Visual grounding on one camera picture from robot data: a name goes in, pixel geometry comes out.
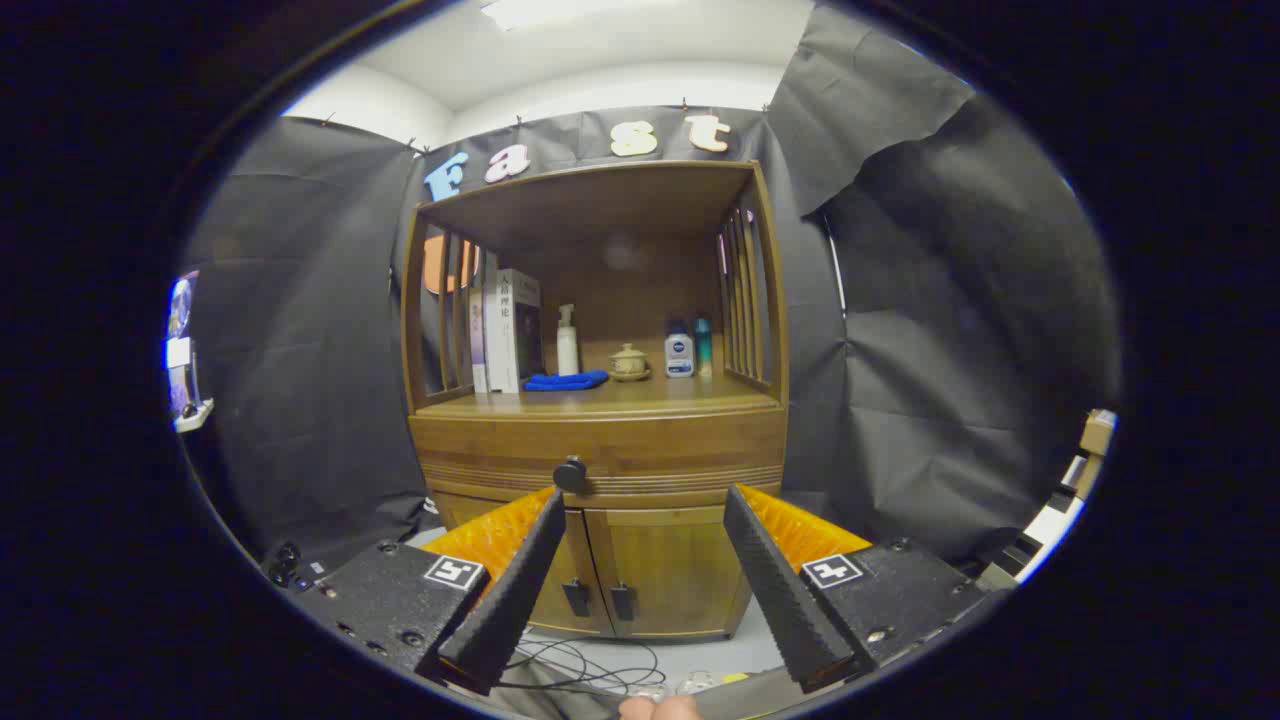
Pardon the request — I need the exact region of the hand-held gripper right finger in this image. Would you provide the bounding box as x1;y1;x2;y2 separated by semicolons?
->
722;483;996;696

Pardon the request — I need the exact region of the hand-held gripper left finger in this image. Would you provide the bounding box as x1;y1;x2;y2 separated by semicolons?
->
285;487;568;698

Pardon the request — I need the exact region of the wooden drawer with black knob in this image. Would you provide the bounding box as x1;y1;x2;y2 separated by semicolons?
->
410;405;788;506

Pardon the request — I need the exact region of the wooden cabinet door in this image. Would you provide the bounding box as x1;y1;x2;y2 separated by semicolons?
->
585;505;753;639
440;495;611;638

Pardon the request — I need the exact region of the wooden countertop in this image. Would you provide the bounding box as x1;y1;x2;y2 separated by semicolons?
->
412;372;781;419

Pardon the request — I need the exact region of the wooden cabinet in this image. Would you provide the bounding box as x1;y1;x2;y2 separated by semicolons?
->
400;160;791;641

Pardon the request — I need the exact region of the blue cloth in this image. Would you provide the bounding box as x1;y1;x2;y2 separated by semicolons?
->
523;370;610;392

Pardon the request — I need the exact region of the black power strip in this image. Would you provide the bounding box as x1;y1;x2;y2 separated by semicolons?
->
262;540;331;593

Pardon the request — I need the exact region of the thin purple book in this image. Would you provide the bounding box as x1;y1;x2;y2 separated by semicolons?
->
468;288;487;393

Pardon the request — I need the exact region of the white lotion bottle blue cap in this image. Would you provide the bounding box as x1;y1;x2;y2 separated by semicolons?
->
664;319;696;379

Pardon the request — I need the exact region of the thick white book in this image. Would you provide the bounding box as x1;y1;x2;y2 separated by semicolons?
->
495;268;544;393

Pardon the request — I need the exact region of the white and black furniture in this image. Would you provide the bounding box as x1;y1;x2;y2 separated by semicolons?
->
975;408;1118;593

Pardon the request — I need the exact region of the white cluttered shelf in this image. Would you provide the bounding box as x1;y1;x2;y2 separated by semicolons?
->
165;270;216;434

